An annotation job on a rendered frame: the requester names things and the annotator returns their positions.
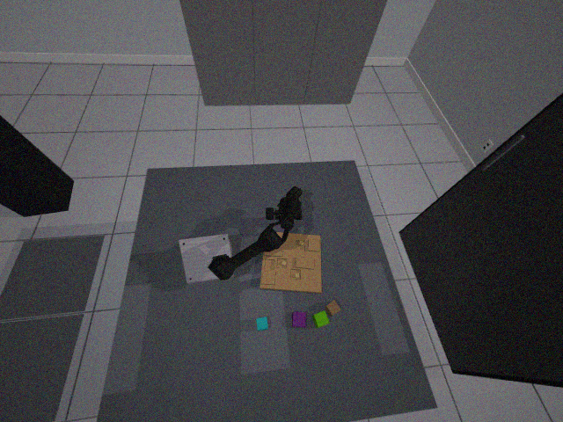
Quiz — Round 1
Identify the purple block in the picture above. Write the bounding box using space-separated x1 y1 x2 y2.
292 311 306 327

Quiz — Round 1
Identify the teal block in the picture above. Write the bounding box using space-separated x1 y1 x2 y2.
256 316 268 331

